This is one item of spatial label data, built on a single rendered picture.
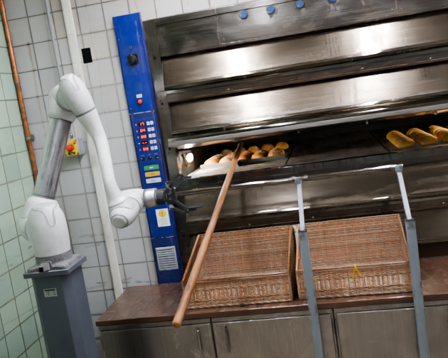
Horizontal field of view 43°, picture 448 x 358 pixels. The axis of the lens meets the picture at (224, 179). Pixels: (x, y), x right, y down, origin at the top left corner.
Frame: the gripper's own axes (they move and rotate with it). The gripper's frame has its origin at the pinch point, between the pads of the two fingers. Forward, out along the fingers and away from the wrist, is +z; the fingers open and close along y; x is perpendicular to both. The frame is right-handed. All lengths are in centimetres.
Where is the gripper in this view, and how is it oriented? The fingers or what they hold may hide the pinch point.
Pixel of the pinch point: (198, 192)
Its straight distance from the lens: 265.2
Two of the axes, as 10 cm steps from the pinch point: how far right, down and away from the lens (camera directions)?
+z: 9.7, -1.2, -2.0
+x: -1.8, 1.6, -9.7
